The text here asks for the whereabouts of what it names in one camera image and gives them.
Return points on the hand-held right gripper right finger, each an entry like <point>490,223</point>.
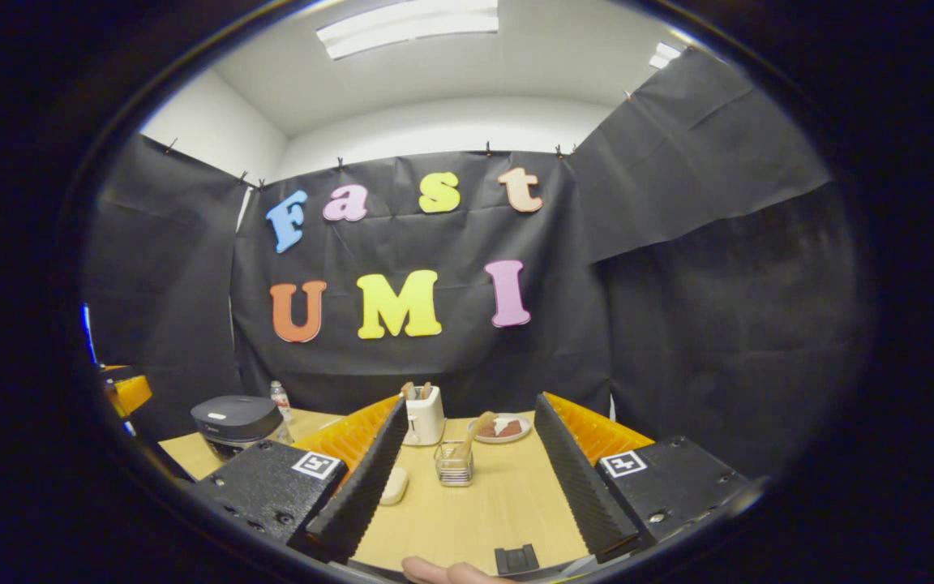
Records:
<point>580,487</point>

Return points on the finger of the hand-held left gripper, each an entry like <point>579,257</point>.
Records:
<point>130,393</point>

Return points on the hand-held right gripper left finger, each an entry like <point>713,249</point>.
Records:
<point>362,487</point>

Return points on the clear rice container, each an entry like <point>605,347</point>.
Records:
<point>394,487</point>

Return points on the silver black rice cooker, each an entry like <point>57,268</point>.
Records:
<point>236,422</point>

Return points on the wooden spoon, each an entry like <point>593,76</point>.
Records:
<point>475,430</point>

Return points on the plate with meat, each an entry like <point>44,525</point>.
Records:
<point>511,428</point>

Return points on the white toaster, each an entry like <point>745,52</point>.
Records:
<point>426,422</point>

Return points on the small clear bottle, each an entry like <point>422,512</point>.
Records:
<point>280,401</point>

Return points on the black backdrop cloth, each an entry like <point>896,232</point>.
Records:
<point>718,284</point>

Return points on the small ceiling light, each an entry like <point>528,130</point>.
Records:
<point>666,55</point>

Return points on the large ceiling light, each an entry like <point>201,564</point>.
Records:
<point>406,26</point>

